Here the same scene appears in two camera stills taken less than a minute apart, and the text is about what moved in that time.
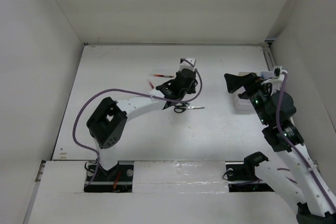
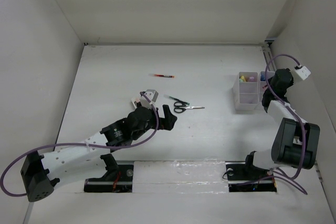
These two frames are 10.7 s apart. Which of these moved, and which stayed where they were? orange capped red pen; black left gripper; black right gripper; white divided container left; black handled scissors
Moved: black left gripper; black right gripper
Stayed: black handled scissors; white divided container left; orange capped red pen
